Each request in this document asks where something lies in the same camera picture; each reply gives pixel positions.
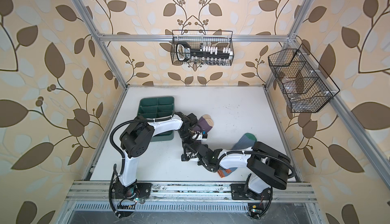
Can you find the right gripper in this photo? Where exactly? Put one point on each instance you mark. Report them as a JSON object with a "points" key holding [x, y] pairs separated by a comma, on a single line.
{"points": [[199, 162]]}

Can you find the purple sock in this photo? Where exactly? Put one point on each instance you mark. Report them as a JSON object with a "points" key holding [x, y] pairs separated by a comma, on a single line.
{"points": [[205, 123]]}

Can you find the green divided tray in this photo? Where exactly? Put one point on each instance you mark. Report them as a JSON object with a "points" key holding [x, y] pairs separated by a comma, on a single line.
{"points": [[156, 107]]}

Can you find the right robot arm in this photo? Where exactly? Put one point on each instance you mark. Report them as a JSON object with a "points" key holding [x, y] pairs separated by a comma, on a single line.
{"points": [[269, 168]]}

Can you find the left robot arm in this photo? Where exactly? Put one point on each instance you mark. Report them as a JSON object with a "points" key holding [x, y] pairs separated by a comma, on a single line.
{"points": [[132, 138]]}

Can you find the black tool rack in basket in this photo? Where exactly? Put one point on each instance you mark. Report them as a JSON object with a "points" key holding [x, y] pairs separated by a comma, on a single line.
{"points": [[185, 52]]}

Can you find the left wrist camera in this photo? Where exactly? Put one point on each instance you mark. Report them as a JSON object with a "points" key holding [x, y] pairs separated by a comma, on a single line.
{"points": [[202, 135]]}

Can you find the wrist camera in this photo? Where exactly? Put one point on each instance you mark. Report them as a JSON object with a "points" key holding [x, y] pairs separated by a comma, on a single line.
{"points": [[185, 157], [202, 135]]}

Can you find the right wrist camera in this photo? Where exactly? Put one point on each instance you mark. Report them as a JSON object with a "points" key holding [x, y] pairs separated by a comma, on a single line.
{"points": [[185, 157]]}

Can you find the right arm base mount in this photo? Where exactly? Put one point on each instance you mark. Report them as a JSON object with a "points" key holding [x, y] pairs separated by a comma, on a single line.
{"points": [[240, 191]]}

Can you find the back wire basket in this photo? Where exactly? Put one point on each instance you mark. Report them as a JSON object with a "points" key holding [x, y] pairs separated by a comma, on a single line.
{"points": [[220, 38]]}

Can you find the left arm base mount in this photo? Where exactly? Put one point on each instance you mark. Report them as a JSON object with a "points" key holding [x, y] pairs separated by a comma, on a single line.
{"points": [[135, 190]]}

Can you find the side wire basket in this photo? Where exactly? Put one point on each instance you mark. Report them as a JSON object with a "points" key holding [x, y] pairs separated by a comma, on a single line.
{"points": [[305, 87]]}

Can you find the aluminium front rail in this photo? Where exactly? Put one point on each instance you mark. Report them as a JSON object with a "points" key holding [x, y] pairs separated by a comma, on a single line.
{"points": [[192, 191]]}

